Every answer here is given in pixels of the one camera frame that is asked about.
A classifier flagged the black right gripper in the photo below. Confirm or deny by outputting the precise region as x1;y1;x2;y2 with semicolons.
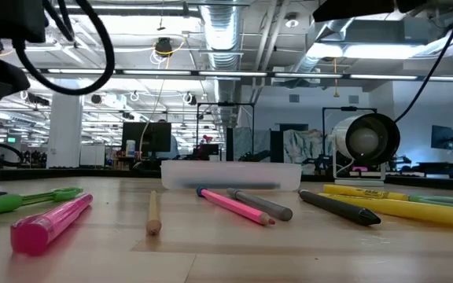
312;0;428;23

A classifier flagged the yellow highlighter black print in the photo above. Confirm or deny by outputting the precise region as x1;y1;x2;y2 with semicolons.
322;184;410;202

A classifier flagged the black marker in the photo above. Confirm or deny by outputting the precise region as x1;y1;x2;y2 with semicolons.
298;189;382;227

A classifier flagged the clear supply box orange lid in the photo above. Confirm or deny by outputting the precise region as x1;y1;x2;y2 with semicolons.
160;160;303;192

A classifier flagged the long yellow highlighter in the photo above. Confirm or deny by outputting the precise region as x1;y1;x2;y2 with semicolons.
317;192;453;231

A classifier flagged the thin black pen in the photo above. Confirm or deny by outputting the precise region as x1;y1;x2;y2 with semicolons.
179;181;282;189

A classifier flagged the grey marker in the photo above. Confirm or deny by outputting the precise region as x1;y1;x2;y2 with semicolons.
226;187;294;222

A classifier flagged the pink pencil blue eraser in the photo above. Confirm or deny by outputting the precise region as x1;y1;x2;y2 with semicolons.
196;186;276;226

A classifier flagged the yellow wooden pencil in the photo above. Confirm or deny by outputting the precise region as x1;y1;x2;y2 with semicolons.
145;190;162;237

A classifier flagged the pink highlighter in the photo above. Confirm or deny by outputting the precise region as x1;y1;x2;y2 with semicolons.
9;193;94;255

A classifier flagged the monitor on arm mount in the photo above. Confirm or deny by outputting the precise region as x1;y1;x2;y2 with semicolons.
430;124;453;151

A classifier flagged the white spot lamp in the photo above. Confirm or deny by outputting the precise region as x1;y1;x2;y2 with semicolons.
330;112;401;186

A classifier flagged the long ceiling light bar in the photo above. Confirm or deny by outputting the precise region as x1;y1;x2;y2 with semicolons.
21;68;453;83

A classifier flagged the grey cloth cover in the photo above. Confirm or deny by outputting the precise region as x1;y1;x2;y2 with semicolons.
283;129;326;165

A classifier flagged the black hanging ceiling device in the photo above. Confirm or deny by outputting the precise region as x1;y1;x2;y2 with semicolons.
154;36;174;58

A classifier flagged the red black background robot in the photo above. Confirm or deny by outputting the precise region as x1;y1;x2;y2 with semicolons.
194;134;220;161

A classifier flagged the black computer monitor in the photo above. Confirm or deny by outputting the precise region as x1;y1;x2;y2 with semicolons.
122;121;171;170

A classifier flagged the white pillar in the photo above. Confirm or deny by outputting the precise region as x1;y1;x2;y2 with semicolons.
46;84;84;169

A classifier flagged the black rig frame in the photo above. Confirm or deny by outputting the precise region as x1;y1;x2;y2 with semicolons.
196;101;256;162
322;105;378;178

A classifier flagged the silver ribbed ventilation duct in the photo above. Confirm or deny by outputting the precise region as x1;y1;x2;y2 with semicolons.
199;0;244;123

